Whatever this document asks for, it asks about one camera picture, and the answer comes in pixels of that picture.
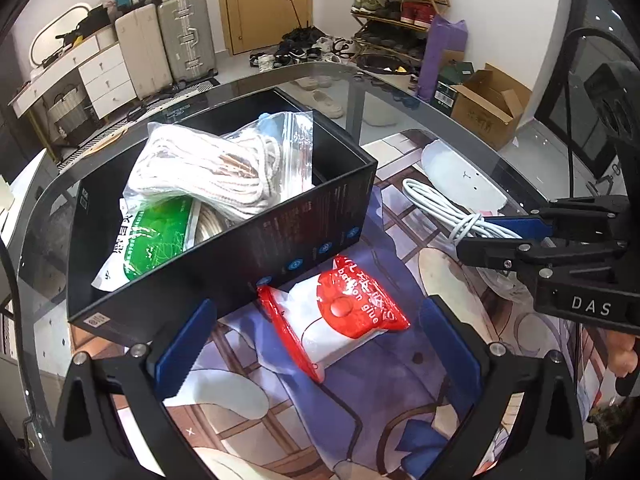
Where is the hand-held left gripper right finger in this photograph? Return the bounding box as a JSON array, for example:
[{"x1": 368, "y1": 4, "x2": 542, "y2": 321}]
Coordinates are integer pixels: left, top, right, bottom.
[{"x1": 418, "y1": 295, "x2": 587, "y2": 480}]

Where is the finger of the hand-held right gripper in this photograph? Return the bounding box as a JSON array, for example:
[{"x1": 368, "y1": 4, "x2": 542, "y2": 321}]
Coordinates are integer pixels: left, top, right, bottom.
[
  {"x1": 456, "y1": 237, "x2": 634, "y2": 282},
  {"x1": 486, "y1": 194, "x2": 627, "y2": 242}
]

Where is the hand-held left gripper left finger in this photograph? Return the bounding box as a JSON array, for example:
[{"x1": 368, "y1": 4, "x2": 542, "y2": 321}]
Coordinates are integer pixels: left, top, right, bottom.
[{"x1": 51, "y1": 298, "x2": 219, "y2": 480}]

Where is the white cable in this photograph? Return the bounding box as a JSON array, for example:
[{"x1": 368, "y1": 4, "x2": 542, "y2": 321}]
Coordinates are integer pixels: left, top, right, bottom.
[{"x1": 402, "y1": 178, "x2": 524, "y2": 249}]

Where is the red white glue packet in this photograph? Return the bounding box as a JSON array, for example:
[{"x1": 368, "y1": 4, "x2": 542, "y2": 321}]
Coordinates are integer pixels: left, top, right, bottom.
[{"x1": 256, "y1": 255, "x2": 411, "y2": 384}]

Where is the green white medicine packet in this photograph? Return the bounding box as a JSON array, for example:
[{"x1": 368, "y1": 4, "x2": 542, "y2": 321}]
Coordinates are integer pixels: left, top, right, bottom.
[{"x1": 91, "y1": 195, "x2": 197, "y2": 294}]

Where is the black cardboard box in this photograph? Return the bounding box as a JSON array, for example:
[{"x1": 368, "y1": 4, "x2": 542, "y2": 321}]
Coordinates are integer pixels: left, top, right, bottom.
[{"x1": 66, "y1": 87, "x2": 379, "y2": 329}]

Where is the zip bag of rope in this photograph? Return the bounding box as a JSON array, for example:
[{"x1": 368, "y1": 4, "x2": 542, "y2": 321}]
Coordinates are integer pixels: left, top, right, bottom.
[{"x1": 122, "y1": 110, "x2": 316, "y2": 248}]

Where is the person's right hand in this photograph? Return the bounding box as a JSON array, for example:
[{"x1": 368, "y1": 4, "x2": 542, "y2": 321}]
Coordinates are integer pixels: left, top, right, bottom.
[{"x1": 606, "y1": 332, "x2": 640, "y2": 397}]

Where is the printed table mat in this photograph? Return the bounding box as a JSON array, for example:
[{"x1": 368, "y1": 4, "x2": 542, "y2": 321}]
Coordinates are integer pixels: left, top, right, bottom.
[{"x1": 165, "y1": 127, "x2": 591, "y2": 480}]

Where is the open cardboard box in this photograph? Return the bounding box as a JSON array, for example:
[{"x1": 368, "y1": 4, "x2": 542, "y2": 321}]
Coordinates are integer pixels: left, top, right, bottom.
[{"x1": 450, "y1": 63, "x2": 534, "y2": 150}]

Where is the dark green box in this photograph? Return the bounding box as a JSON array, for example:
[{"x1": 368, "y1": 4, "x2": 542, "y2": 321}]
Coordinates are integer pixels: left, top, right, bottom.
[{"x1": 432, "y1": 60, "x2": 477, "y2": 112}]

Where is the purple yoga mat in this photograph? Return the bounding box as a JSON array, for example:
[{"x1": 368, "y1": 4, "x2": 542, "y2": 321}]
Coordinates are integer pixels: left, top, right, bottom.
[{"x1": 417, "y1": 15, "x2": 469, "y2": 104}]

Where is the cream trash bin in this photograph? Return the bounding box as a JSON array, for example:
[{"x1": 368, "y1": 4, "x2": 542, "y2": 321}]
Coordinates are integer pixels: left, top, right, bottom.
[{"x1": 356, "y1": 51, "x2": 419, "y2": 127}]

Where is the beige slipper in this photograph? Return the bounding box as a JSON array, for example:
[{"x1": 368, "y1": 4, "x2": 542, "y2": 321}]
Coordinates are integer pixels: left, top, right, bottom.
[
  {"x1": 309, "y1": 89, "x2": 347, "y2": 119},
  {"x1": 292, "y1": 75, "x2": 334, "y2": 91}
]

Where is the black white patterned rug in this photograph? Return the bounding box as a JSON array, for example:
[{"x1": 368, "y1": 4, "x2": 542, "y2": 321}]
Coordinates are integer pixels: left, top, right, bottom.
[{"x1": 54, "y1": 77, "x2": 222, "y2": 172}]

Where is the glass table with black rim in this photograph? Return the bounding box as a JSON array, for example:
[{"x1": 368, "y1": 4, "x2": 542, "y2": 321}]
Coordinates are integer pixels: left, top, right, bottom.
[{"x1": 15, "y1": 61, "x2": 640, "y2": 480}]

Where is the wooden shoe rack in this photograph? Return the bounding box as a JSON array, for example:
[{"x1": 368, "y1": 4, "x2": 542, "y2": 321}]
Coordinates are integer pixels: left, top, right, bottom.
[{"x1": 347, "y1": 0, "x2": 452, "y2": 62}]

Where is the row of shoes on rack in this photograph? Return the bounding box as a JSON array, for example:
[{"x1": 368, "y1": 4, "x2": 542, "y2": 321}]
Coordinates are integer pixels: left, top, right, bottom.
[{"x1": 349, "y1": 0, "x2": 442, "y2": 57}]

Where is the woven basket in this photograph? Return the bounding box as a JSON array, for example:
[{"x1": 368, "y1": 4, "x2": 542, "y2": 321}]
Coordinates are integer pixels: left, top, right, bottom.
[{"x1": 45, "y1": 87, "x2": 99, "y2": 147}]

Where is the pile of shoes on floor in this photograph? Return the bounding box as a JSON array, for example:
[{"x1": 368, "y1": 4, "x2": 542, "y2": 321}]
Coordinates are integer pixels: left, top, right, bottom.
[{"x1": 248, "y1": 32, "x2": 362, "y2": 69}]

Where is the white dressing table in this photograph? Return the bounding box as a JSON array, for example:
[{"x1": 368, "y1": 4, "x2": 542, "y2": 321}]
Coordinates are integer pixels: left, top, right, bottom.
[{"x1": 10, "y1": 30, "x2": 139, "y2": 122}]

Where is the black umbrella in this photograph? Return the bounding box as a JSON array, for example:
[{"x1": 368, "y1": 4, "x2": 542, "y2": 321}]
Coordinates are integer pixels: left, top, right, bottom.
[{"x1": 279, "y1": 0, "x2": 327, "y2": 44}]

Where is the beige suitcase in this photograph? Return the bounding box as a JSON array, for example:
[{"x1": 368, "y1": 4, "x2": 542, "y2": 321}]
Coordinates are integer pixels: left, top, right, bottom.
[{"x1": 114, "y1": 2, "x2": 174, "y2": 100}]

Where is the silver suitcase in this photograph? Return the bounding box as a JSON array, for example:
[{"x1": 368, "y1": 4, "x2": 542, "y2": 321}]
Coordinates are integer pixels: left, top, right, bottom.
[{"x1": 156, "y1": 0, "x2": 217, "y2": 84}]

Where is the yellow wooden door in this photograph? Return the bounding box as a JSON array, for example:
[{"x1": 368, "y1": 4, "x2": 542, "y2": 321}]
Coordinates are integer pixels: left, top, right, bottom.
[{"x1": 216, "y1": 0, "x2": 314, "y2": 57}]

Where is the black bag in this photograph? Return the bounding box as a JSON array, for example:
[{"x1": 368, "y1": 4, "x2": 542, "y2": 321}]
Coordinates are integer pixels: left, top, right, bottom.
[{"x1": 55, "y1": 7, "x2": 114, "y2": 47}]

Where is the oval mirror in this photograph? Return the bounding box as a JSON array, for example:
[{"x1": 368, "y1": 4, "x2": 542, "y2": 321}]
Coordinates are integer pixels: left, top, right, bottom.
[{"x1": 29, "y1": 4, "x2": 94, "y2": 69}]

